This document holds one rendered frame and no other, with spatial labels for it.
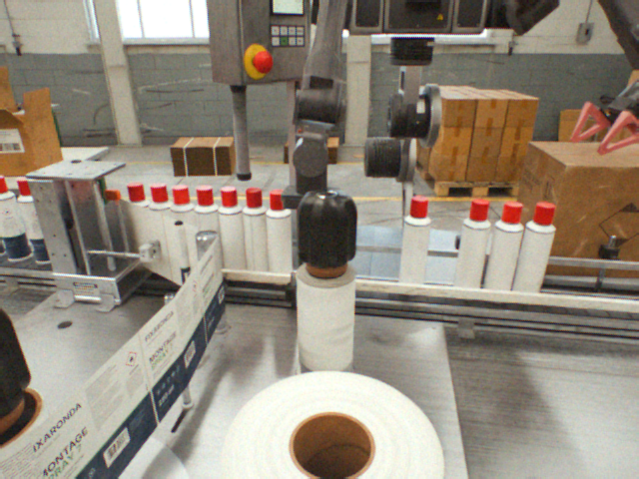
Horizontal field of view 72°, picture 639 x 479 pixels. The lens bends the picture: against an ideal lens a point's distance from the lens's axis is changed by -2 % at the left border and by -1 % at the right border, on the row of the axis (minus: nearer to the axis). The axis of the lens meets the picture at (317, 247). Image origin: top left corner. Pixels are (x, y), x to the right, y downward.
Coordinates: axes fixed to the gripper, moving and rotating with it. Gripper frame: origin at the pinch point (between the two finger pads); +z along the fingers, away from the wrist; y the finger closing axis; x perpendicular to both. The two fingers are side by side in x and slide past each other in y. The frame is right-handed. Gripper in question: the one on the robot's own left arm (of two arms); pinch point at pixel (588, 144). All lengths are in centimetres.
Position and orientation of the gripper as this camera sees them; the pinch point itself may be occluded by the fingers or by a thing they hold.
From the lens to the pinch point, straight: 105.3
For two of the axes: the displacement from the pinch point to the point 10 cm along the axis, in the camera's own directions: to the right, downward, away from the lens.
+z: -6.3, 7.0, 3.4
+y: 0.1, 4.4, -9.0
